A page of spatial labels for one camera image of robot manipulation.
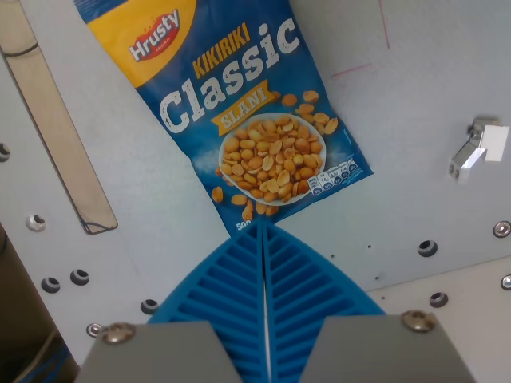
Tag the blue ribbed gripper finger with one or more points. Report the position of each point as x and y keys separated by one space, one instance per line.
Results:
x=215 y=287
x=303 y=287

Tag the small aluminium bracket block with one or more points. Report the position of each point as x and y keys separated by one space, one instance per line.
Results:
x=471 y=153

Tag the silver round standoff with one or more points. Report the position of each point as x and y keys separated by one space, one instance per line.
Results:
x=35 y=222

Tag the silver pan head screw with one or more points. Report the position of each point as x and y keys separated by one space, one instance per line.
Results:
x=502 y=228
x=94 y=329
x=507 y=281

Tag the blue Hrusty peanut bag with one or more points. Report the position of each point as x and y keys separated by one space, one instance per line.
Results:
x=239 y=119

